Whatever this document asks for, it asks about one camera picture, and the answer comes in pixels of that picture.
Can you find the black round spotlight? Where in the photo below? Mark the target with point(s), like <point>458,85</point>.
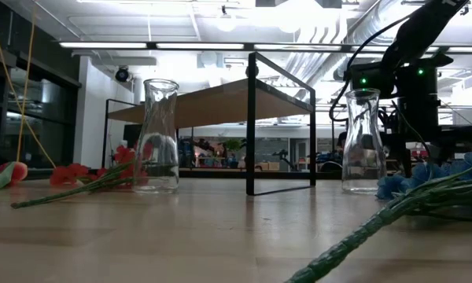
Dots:
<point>122,74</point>

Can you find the clear glass vase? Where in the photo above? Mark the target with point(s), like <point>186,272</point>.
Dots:
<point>157,118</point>
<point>363,129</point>

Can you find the blue artificial flower bunch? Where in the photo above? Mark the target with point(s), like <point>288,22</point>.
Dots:
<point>381,218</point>

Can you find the black computer monitor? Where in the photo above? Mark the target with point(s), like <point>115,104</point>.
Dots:
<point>130,133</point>

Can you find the black metal table frame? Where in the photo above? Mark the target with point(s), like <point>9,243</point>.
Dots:
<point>212,175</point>

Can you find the person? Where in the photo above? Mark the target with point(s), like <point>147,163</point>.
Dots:
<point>341,138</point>

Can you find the red artificial flower bunch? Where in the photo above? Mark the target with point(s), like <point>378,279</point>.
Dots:
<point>68,175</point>

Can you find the orange pink artificial tulip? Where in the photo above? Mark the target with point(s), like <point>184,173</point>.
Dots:
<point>19,171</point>

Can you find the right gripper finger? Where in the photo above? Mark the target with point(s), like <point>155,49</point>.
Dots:
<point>452,155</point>
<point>403,161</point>

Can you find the long ceiling light strip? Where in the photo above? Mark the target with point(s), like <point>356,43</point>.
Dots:
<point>102,45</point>

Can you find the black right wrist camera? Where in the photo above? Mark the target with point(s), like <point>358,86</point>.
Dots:
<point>373,84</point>

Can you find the potted green plant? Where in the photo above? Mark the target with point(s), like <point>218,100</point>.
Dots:
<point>233,145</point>

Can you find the wooden shelf black metal frame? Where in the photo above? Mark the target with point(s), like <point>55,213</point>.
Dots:
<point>220,104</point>

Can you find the white round pendant lamp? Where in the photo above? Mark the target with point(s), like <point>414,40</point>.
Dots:
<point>226,21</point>

